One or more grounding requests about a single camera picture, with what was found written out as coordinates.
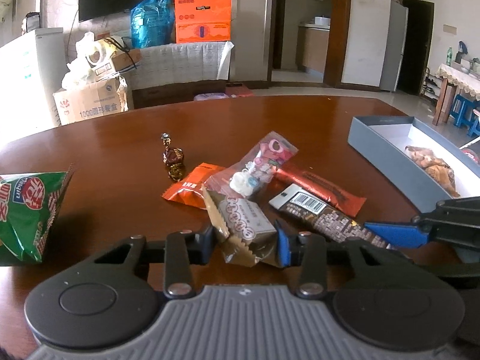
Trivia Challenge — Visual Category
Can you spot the dark snack bar wrapper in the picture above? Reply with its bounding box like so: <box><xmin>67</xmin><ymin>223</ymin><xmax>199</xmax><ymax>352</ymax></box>
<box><xmin>269</xmin><ymin>184</ymin><xmax>391</xmax><ymax>250</ymax></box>

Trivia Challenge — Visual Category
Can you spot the white small fridge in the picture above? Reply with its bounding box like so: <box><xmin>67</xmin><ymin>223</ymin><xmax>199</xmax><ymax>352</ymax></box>
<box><xmin>0</xmin><ymin>28</ymin><xmax>68</xmax><ymax>130</ymax></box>

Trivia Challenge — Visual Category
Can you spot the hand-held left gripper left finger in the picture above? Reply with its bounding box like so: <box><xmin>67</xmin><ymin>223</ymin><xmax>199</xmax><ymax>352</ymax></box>
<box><xmin>94</xmin><ymin>224</ymin><xmax>217</xmax><ymax>298</ymax></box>

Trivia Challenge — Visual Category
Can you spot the printed cardboard box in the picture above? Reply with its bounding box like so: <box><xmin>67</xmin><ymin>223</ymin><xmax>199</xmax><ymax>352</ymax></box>
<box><xmin>52</xmin><ymin>76</ymin><xmax>130</xmax><ymax>126</ymax></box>

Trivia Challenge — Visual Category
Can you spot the white plastic bag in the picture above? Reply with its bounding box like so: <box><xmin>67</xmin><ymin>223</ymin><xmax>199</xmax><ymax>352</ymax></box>
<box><xmin>62</xmin><ymin>32</ymin><xmax>113</xmax><ymax>91</ymax></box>

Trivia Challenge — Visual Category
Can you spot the wooden kitchen cabinet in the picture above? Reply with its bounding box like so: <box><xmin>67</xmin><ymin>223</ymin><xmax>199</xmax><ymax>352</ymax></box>
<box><xmin>296</xmin><ymin>24</ymin><xmax>331</xmax><ymax>74</ymax></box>

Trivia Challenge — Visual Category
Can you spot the white tape roll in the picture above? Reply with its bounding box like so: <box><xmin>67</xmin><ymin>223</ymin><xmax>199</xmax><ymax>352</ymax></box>
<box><xmin>85</xmin><ymin>39</ymin><xmax>110</xmax><ymax>65</ymax></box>

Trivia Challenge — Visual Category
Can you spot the grey refrigerator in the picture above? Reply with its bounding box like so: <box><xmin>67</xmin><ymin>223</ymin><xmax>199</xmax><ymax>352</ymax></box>
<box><xmin>380</xmin><ymin>0</ymin><xmax>409</xmax><ymax>92</ymax></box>

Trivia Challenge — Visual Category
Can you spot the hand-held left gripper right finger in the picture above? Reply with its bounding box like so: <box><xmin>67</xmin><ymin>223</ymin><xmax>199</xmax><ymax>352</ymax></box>
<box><xmin>275</xmin><ymin>219</ymin><xmax>436</xmax><ymax>301</ymax></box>

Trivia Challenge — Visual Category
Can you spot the orange snack packet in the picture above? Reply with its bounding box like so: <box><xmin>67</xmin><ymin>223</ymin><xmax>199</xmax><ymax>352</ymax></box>
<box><xmin>162</xmin><ymin>162</ymin><xmax>226</xmax><ymax>211</ymax></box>

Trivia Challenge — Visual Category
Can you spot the brown snack packet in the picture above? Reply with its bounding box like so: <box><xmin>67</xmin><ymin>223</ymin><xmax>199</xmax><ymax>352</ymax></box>
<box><xmin>201</xmin><ymin>184</ymin><xmax>280</xmax><ymax>268</ymax></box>

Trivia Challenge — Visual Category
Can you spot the red snack bar wrapper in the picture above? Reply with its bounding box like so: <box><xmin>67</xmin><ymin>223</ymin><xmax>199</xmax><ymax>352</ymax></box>
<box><xmin>275</xmin><ymin>167</ymin><xmax>367</xmax><ymax>217</ymax></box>

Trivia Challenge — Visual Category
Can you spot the cloth-covered cabinet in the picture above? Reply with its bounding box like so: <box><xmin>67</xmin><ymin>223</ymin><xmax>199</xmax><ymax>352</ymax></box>
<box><xmin>125</xmin><ymin>41</ymin><xmax>235</xmax><ymax>109</ymax></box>

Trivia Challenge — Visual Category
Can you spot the orange cardboard box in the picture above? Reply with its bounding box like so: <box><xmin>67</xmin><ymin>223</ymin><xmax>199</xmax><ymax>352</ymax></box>
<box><xmin>173</xmin><ymin>0</ymin><xmax>232</xmax><ymax>44</ymax></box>

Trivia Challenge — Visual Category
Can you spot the side table with lace cloth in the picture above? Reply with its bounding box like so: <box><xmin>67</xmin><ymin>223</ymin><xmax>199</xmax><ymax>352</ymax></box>
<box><xmin>431</xmin><ymin>63</ymin><xmax>480</xmax><ymax>126</ymax></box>

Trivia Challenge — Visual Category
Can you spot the pink clear toy packet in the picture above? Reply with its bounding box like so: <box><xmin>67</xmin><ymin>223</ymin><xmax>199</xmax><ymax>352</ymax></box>
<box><xmin>204</xmin><ymin>131</ymin><xmax>299</xmax><ymax>199</ymax></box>

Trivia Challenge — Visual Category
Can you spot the brown foil candy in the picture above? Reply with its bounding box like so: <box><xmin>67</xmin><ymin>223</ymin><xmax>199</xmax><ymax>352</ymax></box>
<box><xmin>161</xmin><ymin>132</ymin><xmax>187</xmax><ymax>166</ymax></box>

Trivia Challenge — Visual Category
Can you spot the blue plastic bag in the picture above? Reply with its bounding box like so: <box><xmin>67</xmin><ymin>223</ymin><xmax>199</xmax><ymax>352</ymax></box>
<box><xmin>130</xmin><ymin>0</ymin><xmax>176</xmax><ymax>49</ymax></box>

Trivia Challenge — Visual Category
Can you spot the red flat packet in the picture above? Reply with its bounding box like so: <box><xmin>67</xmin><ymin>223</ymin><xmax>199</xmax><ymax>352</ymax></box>
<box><xmin>225</xmin><ymin>82</ymin><xmax>254</xmax><ymax>98</ymax></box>

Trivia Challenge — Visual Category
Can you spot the grey cardboard box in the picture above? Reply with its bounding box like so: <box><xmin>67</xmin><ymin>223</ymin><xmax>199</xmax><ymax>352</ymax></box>
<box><xmin>347</xmin><ymin>115</ymin><xmax>480</xmax><ymax>214</ymax></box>

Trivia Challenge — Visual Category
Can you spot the shoe rack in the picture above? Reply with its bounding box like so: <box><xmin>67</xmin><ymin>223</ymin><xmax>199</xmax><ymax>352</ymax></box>
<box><xmin>422</xmin><ymin>68</ymin><xmax>439</xmax><ymax>100</ymax></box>

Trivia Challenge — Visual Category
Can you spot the small brown cardboard box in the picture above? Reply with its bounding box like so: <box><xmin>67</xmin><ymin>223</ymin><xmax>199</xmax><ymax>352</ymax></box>
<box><xmin>90</xmin><ymin>37</ymin><xmax>143</xmax><ymax>80</ymax></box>

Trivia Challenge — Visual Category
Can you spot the green snack bag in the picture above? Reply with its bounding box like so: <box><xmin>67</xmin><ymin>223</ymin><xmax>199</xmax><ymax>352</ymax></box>
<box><xmin>0</xmin><ymin>165</ymin><xmax>74</xmax><ymax>267</ymax></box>

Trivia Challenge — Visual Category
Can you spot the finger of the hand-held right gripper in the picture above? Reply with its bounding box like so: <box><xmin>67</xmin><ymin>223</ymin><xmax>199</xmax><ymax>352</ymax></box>
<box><xmin>364</xmin><ymin>196</ymin><xmax>480</xmax><ymax>250</ymax></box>

